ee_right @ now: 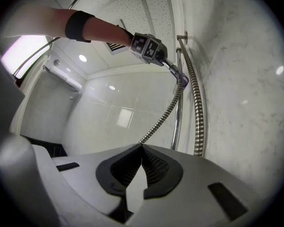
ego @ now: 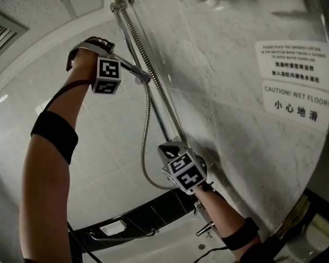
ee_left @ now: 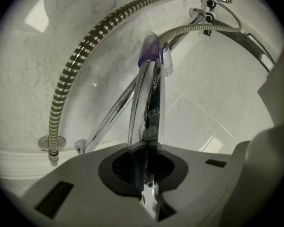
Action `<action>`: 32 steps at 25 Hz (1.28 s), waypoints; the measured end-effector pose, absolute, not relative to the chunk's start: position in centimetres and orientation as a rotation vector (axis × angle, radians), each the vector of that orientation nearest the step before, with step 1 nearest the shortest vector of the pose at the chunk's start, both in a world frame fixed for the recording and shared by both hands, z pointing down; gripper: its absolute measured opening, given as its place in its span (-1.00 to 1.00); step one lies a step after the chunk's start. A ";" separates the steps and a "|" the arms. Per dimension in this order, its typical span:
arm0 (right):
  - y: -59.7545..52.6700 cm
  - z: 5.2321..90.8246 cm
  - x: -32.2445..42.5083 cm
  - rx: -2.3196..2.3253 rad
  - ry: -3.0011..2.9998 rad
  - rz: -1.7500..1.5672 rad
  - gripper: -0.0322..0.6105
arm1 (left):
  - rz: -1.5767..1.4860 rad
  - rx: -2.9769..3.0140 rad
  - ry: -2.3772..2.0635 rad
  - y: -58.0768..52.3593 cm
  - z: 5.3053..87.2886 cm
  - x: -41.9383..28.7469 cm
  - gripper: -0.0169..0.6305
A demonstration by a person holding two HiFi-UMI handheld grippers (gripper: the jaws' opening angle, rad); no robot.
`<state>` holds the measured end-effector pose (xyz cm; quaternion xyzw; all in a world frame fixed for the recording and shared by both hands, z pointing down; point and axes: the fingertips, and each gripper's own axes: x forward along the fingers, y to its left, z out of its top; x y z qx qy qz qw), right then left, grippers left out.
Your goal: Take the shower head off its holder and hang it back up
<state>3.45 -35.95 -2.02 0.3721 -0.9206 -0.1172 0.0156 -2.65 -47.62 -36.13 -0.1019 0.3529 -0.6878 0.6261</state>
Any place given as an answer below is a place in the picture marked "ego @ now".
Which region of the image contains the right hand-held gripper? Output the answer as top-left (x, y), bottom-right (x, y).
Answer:
top-left (157, 140), bottom-right (208, 196)

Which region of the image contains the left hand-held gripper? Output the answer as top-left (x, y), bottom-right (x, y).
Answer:
top-left (66, 38), bottom-right (122, 96)

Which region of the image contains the small grey metal part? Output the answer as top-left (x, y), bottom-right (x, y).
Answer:
top-left (109, 53), bottom-right (139, 73)

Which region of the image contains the person's right forearm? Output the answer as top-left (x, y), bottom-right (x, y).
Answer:
top-left (193, 185), bottom-right (263, 260)

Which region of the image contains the person's left forearm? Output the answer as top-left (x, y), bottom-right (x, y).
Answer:
top-left (19, 77), bottom-right (95, 263)

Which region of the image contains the person's left hand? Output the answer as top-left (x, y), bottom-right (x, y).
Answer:
top-left (72, 36), bottom-right (113, 82)

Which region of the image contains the black elastic armband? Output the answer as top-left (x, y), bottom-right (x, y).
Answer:
top-left (30, 111), bottom-right (80, 165)
top-left (221, 217), bottom-right (260, 250)

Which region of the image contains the chrome bathtub spout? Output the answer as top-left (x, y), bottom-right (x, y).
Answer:
top-left (196, 221), bottom-right (215, 237)

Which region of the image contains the white bathtub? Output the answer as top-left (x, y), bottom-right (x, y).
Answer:
top-left (81, 216), bottom-right (236, 263)

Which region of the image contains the white soap dish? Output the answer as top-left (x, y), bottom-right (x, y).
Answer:
top-left (99, 220), bottom-right (127, 237)

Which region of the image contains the chrome grab bar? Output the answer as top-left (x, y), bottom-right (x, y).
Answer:
top-left (89, 227), bottom-right (157, 242)

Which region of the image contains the ceiling vent grille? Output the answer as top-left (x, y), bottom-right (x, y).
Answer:
top-left (0, 9), bottom-right (30, 67)

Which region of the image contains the person's dark jacket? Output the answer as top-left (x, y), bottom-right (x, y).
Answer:
top-left (235, 241), bottom-right (277, 263)

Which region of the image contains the white text notice sign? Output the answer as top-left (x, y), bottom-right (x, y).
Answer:
top-left (254, 40), bottom-right (329, 90)

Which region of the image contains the white toilet paper roll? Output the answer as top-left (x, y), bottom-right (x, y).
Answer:
top-left (311, 214), bottom-right (329, 242)

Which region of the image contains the shower hose holder bracket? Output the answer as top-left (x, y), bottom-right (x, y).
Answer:
top-left (131, 66), bottom-right (153, 85)

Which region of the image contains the chrome shower slide rail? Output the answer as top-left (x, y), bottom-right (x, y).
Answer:
top-left (110, 0), bottom-right (187, 145)

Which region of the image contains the metal shower hose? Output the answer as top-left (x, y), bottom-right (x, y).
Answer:
top-left (120, 7), bottom-right (189, 190)

